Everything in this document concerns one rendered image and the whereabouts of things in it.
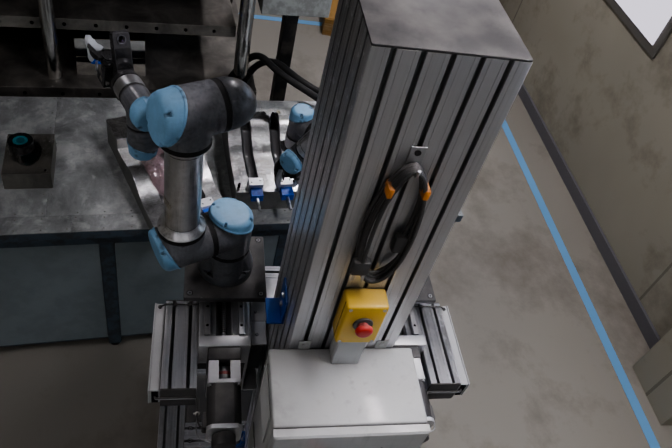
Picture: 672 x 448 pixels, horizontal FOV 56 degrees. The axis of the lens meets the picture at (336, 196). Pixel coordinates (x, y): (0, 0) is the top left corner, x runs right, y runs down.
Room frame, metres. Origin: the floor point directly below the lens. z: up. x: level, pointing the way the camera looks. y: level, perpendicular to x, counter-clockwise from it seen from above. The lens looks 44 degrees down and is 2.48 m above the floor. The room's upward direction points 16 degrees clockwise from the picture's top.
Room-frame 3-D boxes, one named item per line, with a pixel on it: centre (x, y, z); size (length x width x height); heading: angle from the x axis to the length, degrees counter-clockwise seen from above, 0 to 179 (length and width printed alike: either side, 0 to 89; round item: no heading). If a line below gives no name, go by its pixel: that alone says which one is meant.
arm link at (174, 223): (1.00, 0.34, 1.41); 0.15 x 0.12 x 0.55; 134
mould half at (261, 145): (1.80, 0.32, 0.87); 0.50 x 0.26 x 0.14; 24
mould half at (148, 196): (1.58, 0.61, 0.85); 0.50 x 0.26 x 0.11; 41
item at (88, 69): (2.31, 1.15, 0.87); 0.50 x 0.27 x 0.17; 24
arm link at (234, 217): (1.09, 0.25, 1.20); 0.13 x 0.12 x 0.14; 134
